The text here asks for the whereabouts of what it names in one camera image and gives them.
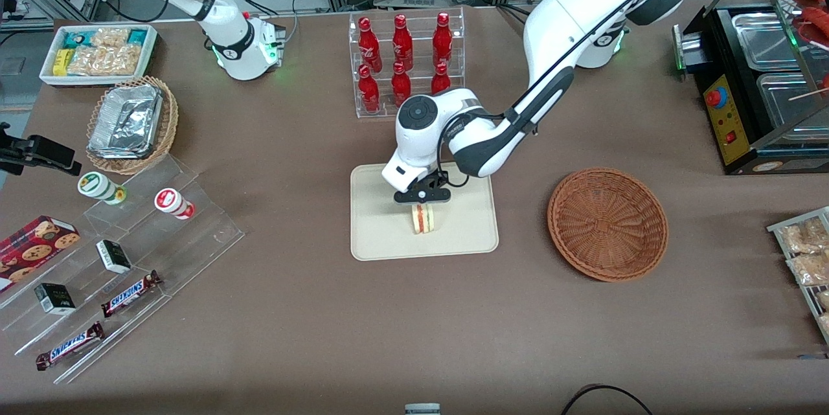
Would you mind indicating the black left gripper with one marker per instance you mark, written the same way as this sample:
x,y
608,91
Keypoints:
x,y
434,181

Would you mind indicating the triangular sandwich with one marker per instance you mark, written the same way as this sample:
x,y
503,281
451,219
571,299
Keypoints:
x,y
423,219

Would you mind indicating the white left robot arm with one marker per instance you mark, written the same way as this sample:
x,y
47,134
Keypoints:
x,y
570,20

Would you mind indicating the beige plastic tray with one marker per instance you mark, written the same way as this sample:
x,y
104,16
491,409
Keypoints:
x,y
466,221

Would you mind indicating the round brown wicker basket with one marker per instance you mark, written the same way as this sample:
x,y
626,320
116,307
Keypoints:
x,y
609,224

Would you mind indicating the oval light wicker basket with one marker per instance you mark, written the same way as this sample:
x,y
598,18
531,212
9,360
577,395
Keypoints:
x,y
167,130

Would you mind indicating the tray of packaged snacks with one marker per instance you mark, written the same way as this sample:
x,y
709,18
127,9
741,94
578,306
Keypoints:
x,y
780,228

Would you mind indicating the red soda bottle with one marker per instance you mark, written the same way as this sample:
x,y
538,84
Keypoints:
x,y
368,91
368,46
401,81
442,39
402,43
440,78

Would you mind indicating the clear acrylic bottle rack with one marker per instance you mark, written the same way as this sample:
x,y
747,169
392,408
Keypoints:
x,y
453,59

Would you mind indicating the small grey device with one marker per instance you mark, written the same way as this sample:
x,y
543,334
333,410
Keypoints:
x,y
422,409

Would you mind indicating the clear acrylic stepped stand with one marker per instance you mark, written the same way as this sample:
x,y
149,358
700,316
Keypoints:
x,y
194,240

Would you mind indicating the red lid snack cup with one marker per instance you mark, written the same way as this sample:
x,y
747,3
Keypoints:
x,y
171,201

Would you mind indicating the snickers chocolate bar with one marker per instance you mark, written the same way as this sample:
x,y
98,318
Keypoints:
x,y
69,346
129,294

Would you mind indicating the silver foil container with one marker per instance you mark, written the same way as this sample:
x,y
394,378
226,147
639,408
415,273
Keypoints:
x,y
126,120

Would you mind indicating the white rectangular snack bin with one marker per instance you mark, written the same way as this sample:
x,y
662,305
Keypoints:
x,y
150,52

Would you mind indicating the small dark green box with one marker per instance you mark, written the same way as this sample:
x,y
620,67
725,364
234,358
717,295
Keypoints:
x,y
54,298
113,256

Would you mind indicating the black food warmer machine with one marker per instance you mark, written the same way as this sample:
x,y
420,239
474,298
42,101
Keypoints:
x,y
728,117

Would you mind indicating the green lid snack cup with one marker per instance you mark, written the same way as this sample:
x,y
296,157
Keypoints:
x,y
98,186

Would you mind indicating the teal snack packet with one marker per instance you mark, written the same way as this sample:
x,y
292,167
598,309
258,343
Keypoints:
x,y
137,36
76,38

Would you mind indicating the clear bag of crackers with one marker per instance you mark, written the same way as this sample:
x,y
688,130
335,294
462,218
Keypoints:
x,y
107,60
110,36

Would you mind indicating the steel warmer pan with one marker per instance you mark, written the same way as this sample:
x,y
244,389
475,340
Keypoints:
x,y
764,39
787,101

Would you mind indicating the clear bag of fried snack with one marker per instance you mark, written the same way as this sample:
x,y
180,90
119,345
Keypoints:
x,y
809,268
806,235
824,300

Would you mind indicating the yellow snack packet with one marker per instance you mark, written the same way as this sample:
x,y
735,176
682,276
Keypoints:
x,y
61,62

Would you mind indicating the red cookie box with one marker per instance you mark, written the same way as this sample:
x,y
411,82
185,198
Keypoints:
x,y
32,246

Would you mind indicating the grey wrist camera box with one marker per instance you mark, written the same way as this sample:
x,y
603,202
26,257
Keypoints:
x,y
403,172

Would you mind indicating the black clamp mount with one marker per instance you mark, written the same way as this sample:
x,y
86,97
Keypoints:
x,y
39,151

